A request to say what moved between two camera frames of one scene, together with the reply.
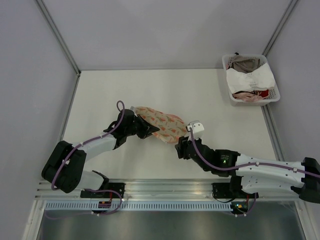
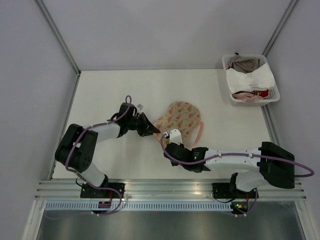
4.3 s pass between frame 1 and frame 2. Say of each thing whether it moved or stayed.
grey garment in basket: stayed
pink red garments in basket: stayed
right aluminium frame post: stayed
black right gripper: moved
